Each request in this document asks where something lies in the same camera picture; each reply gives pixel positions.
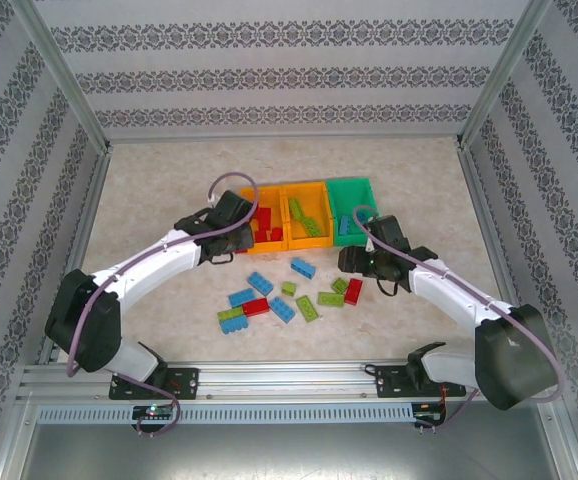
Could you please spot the small green lego brick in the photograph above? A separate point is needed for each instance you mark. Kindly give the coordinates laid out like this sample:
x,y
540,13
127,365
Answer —
x,y
296,206
289,288
339,285

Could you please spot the small red lego brick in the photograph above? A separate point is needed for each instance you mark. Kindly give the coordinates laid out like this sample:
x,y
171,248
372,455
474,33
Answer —
x,y
275,234

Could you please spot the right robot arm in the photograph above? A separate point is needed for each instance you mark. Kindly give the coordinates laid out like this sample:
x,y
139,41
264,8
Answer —
x,y
449,295

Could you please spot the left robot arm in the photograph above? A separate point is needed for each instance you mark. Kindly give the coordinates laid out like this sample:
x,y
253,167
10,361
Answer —
x,y
159,265

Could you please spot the orange plastic bin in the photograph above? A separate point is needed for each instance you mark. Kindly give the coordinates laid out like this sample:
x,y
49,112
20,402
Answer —
x,y
266,247
314,200

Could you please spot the green plastic bin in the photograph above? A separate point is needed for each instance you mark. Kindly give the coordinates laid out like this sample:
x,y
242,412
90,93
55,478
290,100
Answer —
x,y
349,197

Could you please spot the grey metal sheet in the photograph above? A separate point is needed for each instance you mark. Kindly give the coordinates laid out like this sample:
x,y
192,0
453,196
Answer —
x,y
289,450

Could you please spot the aluminium frame cross beam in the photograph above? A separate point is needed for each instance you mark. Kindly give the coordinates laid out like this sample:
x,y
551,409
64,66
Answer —
x,y
284,138

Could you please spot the aluminium frame side rail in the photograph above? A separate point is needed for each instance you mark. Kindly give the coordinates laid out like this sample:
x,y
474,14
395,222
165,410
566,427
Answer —
x,y
483,200
80,250

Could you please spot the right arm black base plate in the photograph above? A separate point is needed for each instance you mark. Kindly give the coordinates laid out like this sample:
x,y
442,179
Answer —
x,y
389,382

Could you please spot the aluminium mounting rail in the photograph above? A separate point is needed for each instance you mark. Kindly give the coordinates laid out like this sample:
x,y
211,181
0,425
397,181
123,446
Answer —
x,y
289,380

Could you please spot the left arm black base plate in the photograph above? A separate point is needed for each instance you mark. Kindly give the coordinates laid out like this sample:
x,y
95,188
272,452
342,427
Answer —
x,y
184,382

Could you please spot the aluminium frame post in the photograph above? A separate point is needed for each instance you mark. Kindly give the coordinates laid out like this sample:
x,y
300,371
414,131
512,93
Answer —
x,y
65,75
499,75

